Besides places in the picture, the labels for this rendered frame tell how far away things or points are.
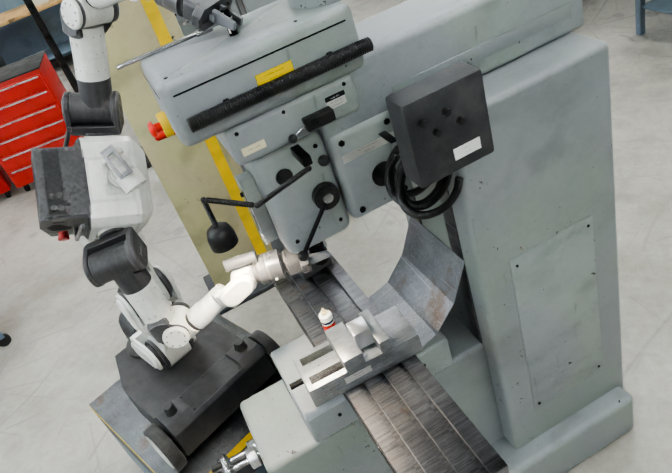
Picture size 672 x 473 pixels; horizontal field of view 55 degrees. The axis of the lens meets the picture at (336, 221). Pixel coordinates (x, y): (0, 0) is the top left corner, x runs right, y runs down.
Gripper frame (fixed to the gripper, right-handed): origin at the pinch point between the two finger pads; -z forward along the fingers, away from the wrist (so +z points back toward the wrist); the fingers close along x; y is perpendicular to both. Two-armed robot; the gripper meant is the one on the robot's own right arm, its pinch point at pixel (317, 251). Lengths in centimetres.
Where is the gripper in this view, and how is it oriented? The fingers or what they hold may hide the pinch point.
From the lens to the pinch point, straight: 185.1
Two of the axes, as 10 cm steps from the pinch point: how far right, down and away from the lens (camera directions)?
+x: -1.6, -5.3, 8.3
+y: 2.7, 7.8, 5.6
